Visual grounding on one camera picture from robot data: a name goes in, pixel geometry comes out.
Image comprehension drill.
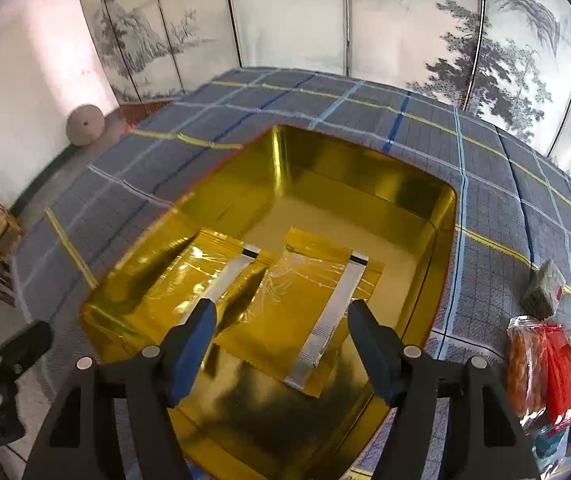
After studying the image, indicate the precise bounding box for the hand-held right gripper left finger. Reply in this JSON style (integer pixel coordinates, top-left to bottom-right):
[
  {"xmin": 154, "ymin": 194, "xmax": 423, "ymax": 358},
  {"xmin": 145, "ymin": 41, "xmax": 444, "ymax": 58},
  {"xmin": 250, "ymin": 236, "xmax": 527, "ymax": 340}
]
[{"xmin": 22, "ymin": 297, "xmax": 219, "ymax": 480}]

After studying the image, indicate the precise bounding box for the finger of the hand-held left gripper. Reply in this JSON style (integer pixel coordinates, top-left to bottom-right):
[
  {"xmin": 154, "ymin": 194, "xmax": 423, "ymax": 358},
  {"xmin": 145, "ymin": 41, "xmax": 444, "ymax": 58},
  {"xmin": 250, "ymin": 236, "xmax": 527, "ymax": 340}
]
[{"xmin": 0, "ymin": 320, "xmax": 52, "ymax": 377}]

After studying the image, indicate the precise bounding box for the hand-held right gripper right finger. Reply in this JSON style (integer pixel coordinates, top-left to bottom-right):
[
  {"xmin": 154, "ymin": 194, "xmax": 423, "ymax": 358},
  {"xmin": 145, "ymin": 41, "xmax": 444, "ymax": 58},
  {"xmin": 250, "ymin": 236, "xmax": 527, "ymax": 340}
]
[{"xmin": 347, "ymin": 299, "xmax": 541, "ymax": 480}]

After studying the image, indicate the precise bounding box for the gold foil packet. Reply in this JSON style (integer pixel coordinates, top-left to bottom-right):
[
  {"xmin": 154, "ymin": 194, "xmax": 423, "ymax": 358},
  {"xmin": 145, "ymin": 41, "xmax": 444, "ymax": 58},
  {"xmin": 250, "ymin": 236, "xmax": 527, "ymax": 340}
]
[
  {"xmin": 213, "ymin": 227, "xmax": 383, "ymax": 398},
  {"xmin": 140, "ymin": 230, "xmax": 271, "ymax": 343}
]

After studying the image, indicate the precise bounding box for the clear pastry packet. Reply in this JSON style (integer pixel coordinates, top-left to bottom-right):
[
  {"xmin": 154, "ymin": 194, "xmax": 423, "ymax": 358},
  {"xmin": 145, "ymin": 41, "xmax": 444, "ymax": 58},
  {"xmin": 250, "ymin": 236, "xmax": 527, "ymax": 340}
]
[{"xmin": 508, "ymin": 317, "xmax": 551, "ymax": 428}]

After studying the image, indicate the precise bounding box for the gold tin box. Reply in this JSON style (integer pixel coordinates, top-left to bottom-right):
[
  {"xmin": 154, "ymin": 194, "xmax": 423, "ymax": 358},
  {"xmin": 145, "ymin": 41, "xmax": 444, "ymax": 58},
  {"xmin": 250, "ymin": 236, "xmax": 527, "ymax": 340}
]
[{"xmin": 80, "ymin": 125, "xmax": 459, "ymax": 480}]

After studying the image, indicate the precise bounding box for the red snack packet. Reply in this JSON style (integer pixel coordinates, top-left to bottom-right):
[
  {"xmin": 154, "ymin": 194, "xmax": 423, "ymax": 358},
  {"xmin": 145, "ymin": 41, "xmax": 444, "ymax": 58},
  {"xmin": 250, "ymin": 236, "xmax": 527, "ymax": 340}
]
[{"xmin": 540, "ymin": 324, "xmax": 571, "ymax": 426}]

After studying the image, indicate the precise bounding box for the grey-green snack packet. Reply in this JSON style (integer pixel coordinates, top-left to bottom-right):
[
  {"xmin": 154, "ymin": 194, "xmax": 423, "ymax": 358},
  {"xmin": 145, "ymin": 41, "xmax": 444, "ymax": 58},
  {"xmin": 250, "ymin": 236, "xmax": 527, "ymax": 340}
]
[{"xmin": 521, "ymin": 260, "xmax": 566, "ymax": 321}]

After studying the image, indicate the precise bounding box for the teal snack packet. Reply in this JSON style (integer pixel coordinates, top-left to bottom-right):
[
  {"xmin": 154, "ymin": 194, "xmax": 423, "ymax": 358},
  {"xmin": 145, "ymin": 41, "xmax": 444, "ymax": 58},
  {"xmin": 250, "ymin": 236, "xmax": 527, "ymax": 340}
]
[{"xmin": 533, "ymin": 422, "xmax": 571, "ymax": 461}]

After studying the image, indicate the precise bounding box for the round stone disc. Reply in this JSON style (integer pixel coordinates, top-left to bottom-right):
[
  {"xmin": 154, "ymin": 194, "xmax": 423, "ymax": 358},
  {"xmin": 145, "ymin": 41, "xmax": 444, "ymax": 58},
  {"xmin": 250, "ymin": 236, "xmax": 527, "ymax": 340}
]
[{"xmin": 66, "ymin": 104, "xmax": 105, "ymax": 147}]

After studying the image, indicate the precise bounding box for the grey plaid blanket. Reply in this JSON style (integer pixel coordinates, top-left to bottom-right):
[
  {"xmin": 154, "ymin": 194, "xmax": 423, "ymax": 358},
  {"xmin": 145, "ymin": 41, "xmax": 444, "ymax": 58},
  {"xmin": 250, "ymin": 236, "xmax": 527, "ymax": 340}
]
[{"xmin": 13, "ymin": 66, "xmax": 571, "ymax": 480}]

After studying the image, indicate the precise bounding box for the wooden lattice panel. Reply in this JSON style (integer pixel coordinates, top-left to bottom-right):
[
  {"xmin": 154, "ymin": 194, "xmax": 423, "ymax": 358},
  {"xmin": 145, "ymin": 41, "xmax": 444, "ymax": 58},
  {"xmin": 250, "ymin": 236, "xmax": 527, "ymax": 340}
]
[{"xmin": 118, "ymin": 99, "xmax": 181, "ymax": 128}]

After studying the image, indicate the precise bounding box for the painted folding screen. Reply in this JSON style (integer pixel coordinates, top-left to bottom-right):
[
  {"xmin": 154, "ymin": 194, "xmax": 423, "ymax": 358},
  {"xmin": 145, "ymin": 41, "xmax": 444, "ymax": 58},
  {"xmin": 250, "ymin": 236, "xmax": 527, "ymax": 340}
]
[{"xmin": 74, "ymin": 0, "xmax": 571, "ymax": 208}]

